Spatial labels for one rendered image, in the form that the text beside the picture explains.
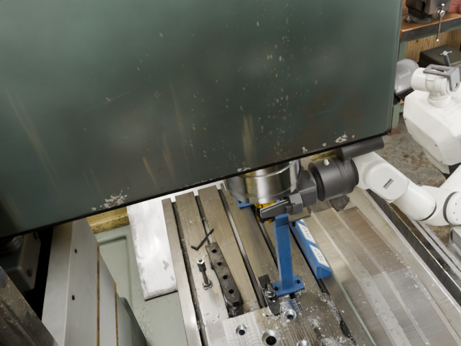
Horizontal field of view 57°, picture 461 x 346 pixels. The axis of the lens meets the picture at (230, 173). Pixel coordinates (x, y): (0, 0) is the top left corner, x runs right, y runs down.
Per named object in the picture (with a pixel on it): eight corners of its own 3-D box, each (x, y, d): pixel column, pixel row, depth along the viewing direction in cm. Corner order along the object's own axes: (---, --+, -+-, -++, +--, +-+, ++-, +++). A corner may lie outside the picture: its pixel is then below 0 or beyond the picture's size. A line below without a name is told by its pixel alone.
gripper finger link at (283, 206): (259, 207, 86) (288, 198, 86) (261, 218, 88) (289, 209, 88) (261, 212, 84) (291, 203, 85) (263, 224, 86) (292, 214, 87)
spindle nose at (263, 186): (212, 171, 91) (201, 123, 84) (278, 147, 95) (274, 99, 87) (241, 217, 79) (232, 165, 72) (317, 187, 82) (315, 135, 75)
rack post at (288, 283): (298, 276, 140) (293, 211, 122) (304, 289, 135) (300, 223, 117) (269, 285, 139) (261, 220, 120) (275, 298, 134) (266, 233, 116)
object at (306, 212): (306, 204, 121) (306, 202, 121) (314, 216, 117) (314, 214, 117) (283, 211, 120) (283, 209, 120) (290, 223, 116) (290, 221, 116)
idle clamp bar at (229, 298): (220, 253, 153) (217, 240, 149) (246, 311, 132) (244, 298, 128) (207, 258, 152) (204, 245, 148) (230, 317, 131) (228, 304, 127)
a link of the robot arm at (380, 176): (341, 164, 95) (378, 191, 101) (361, 182, 87) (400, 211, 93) (360, 141, 93) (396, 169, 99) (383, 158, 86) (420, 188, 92)
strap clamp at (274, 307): (270, 294, 136) (266, 264, 126) (285, 330, 125) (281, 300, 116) (261, 298, 135) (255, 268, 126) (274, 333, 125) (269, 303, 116)
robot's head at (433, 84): (429, 84, 132) (422, 62, 126) (460, 90, 124) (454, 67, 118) (416, 99, 131) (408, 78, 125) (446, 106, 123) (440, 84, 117)
